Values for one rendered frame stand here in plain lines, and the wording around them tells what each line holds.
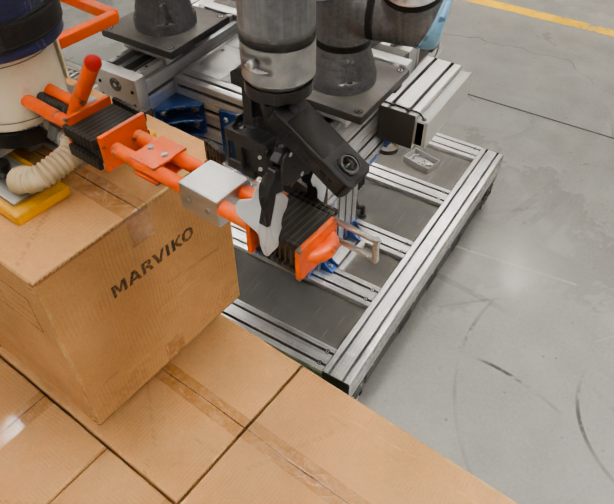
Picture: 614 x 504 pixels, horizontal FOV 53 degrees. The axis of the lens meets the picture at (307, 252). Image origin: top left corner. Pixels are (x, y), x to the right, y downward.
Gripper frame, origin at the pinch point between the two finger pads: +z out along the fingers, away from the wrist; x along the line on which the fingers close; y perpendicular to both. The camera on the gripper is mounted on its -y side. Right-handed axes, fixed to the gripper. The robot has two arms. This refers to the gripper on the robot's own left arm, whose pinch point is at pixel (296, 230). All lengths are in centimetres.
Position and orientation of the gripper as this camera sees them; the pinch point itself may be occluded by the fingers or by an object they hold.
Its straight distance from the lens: 76.2
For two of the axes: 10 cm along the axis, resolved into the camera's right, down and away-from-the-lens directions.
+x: -6.0, 5.6, -5.7
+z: 0.0, 7.2, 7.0
